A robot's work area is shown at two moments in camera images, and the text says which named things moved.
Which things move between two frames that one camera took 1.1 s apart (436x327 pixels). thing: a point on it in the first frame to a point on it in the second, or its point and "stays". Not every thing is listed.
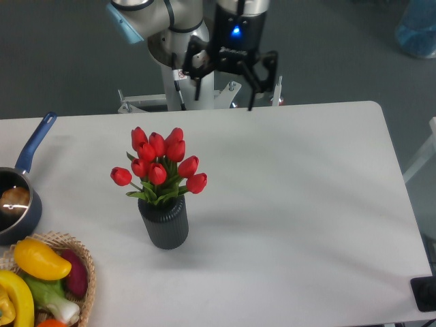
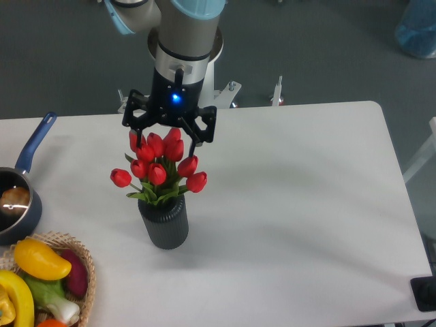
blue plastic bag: [415, 33] stays
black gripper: [235, 39] to [172, 103]
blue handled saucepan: [20, 208] stays
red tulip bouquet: [158, 169] stays
